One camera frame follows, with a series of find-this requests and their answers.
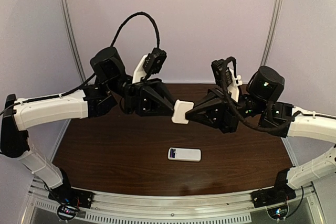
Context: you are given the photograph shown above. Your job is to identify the white battery cover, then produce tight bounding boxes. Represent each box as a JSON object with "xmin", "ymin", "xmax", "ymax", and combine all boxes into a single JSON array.
[{"xmin": 171, "ymin": 99, "xmax": 194, "ymax": 124}]

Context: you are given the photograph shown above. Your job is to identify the white remote control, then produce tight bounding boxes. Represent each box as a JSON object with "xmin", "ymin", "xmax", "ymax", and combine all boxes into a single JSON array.
[{"xmin": 167, "ymin": 147, "xmax": 202, "ymax": 162}]

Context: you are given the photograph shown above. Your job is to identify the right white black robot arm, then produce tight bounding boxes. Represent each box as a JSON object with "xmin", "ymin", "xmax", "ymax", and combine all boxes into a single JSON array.
[{"xmin": 185, "ymin": 60, "xmax": 335, "ymax": 143}]

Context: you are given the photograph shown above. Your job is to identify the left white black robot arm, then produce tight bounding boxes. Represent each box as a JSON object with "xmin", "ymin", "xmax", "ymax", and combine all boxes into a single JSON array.
[{"xmin": 1, "ymin": 47, "xmax": 174, "ymax": 190}]

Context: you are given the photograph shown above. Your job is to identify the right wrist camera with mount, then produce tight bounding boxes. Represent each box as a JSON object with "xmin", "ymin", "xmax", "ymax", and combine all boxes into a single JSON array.
[{"xmin": 211, "ymin": 57, "xmax": 243, "ymax": 102}]

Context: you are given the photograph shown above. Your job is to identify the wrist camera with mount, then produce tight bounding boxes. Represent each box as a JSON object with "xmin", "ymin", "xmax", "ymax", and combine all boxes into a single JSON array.
[
  {"xmin": 132, "ymin": 48, "xmax": 167, "ymax": 83},
  {"xmin": 211, "ymin": 57, "xmax": 243, "ymax": 102}
]

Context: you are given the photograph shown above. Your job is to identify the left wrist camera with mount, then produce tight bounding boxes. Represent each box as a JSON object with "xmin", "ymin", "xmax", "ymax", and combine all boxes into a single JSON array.
[{"xmin": 132, "ymin": 48, "xmax": 167, "ymax": 83}]

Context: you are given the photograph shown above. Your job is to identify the right black sleeved cable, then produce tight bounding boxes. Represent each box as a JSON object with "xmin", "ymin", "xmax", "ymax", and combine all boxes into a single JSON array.
[{"xmin": 219, "ymin": 56, "xmax": 336, "ymax": 133}]

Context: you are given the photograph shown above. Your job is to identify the black sleeved cable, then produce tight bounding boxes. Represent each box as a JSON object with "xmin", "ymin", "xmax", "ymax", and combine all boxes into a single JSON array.
[
  {"xmin": 219, "ymin": 56, "xmax": 336, "ymax": 133},
  {"xmin": 0, "ymin": 13, "xmax": 161, "ymax": 116}
]

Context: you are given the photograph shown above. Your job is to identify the left black sleeved cable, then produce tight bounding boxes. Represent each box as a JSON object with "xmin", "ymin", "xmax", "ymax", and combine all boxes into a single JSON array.
[{"xmin": 0, "ymin": 13, "xmax": 161, "ymax": 116}]

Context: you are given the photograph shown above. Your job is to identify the front aluminium rail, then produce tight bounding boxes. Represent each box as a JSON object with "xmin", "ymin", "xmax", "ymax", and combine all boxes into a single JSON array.
[{"xmin": 20, "ymin": 179, "xmax": 326, "ymax": 224}]

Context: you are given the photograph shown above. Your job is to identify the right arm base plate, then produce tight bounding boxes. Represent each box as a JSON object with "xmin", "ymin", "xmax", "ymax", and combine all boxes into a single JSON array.
[{"xmin": 250, "ymin": 187, "xmax": 296, "ymax": 208}]

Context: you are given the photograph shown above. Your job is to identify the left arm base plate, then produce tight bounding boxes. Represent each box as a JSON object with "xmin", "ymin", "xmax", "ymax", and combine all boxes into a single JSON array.
[{"xmin": 48, "ymin": 188, "xmax": 93, "ymax": 209}]

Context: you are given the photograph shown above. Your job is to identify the right aluminium frame post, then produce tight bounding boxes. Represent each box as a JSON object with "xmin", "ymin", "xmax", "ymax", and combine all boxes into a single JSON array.
[{"xmin": 260, "ymin": 0, "xmax": 284, "ymax": 66}]

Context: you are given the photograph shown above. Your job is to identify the aluminium frame post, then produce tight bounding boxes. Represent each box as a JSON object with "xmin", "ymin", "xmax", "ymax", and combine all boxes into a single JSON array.
[
  {"xmin": 60, "ymin": 0, "xmax": 86, "ymax": 82},
  {"xmin": 260, "ymin": 0, "xmax": 284, "ymax": 66}
]

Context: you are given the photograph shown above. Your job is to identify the left aluminium frame post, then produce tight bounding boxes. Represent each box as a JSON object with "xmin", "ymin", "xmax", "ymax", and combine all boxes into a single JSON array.
[{"xmin": 60, "ymin": 0, "xmax": 86, "ymax": 82}]

